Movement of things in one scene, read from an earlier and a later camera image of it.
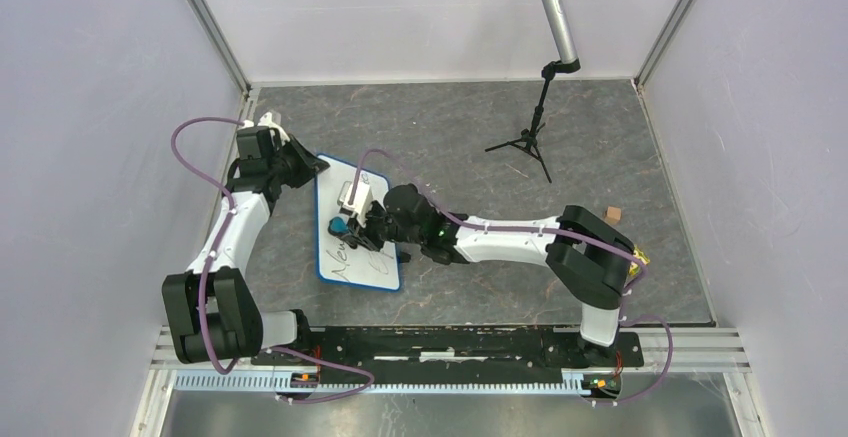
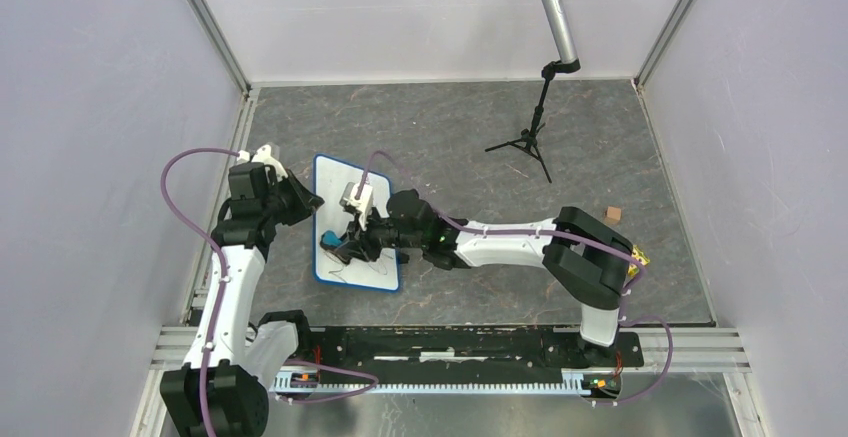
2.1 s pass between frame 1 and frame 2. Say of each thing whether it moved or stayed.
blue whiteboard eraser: moved
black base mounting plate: stayed
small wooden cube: stayed
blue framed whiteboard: stayed
